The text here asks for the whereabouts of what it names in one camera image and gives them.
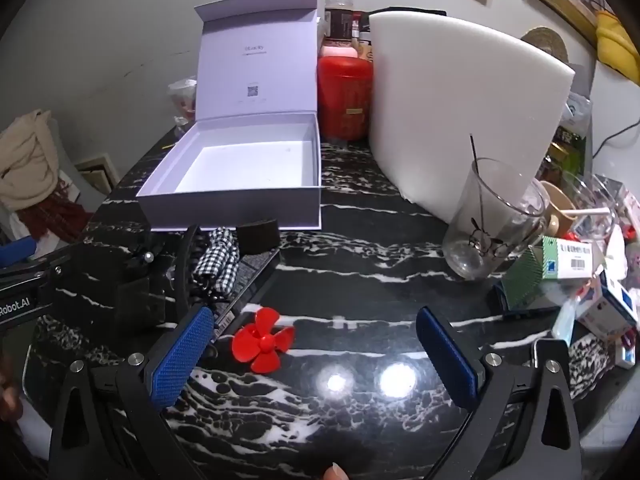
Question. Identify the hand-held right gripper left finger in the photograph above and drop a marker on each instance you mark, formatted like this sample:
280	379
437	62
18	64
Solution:
182	355

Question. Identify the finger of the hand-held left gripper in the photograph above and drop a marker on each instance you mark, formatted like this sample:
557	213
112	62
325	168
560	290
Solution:
47	267
17	252

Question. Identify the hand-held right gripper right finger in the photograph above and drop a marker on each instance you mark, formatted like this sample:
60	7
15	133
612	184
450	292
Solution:
447	360

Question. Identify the dark perfume bottle with bow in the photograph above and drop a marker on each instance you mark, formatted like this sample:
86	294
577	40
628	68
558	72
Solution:
140	300

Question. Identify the black hair claw clip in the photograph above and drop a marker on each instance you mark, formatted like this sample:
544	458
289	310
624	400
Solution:
184	270

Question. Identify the black white checkered scrunchie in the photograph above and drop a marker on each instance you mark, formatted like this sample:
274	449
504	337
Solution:
217	262

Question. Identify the long black printed box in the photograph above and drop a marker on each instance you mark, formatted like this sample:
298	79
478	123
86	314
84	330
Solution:
250	275

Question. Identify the white gift box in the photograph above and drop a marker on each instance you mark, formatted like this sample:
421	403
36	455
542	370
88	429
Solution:
250	160

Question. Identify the person's left hand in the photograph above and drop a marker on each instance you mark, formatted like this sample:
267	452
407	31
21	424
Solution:
9	390

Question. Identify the person's right hand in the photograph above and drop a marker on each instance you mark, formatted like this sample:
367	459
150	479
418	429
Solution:
336	473

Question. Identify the red plaid scarf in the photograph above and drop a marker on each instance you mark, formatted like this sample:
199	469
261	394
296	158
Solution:
55	215

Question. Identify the grey chair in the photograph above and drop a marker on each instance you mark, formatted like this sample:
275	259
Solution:
75	180

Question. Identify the cream knitted scarf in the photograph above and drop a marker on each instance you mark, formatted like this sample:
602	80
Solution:
27	160

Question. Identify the green white medicine box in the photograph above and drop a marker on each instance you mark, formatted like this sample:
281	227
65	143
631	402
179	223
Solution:
522	280
575	260

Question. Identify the tall printed drinking glass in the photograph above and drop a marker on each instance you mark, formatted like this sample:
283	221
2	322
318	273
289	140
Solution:
487	240

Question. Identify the white blue carton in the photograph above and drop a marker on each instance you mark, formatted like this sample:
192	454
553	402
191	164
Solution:
605	305

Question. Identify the tan ceramic mug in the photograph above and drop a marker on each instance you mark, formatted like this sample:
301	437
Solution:
557	207

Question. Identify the plastic bag with cup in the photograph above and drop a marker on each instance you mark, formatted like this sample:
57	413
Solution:
182	100

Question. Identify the clear stemmed glass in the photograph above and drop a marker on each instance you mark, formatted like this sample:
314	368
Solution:
592	200

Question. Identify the white foam board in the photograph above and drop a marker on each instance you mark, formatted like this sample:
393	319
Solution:
460	105

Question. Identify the red canister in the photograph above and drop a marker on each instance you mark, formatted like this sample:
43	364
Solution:
345	97

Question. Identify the round woven fan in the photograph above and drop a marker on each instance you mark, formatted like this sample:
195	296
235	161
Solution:
547	42

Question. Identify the brown jar with lid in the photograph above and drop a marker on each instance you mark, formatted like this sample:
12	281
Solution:
339	17

